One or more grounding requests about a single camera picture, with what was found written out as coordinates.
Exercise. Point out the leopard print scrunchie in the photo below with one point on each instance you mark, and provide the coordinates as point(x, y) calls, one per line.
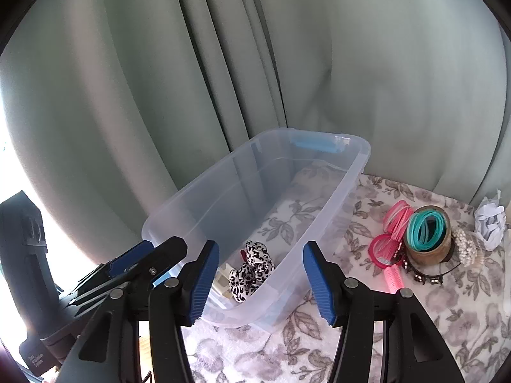
point(251, 271)

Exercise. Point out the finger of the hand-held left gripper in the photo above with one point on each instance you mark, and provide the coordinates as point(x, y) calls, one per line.
point(167, 249)
point(131, 256)

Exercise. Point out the pink hair roller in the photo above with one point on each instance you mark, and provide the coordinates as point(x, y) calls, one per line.
point(393, 279)

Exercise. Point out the pink round mirror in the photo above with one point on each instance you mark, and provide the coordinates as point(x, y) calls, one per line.
point(383, 254)

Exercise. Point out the black studded choker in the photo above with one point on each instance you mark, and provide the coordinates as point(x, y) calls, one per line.
point(424, 277)

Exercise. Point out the floral grey table cloth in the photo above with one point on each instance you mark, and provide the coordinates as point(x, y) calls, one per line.
point(439, 327)

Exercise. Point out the clear plastic storage bin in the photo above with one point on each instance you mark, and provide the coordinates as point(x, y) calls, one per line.
point(259, 191)

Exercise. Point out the crumpled white paper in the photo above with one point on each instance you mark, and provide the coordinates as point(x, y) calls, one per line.
point(489, 223)

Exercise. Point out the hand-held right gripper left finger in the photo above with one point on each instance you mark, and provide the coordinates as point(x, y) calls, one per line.
point(201, 283)

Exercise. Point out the pale green curtain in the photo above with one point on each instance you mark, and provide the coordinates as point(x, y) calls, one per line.
point(159, 87)

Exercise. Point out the brown tape roll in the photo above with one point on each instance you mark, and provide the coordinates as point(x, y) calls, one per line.
point(427, 255)

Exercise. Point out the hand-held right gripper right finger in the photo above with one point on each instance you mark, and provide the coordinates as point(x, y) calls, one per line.
point(319, 283)

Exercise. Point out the pearl hair accessory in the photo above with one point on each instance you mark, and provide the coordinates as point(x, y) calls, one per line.
point(465, 247)

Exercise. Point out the small red hair clip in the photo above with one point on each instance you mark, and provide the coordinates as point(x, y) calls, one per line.
point(242, 254)

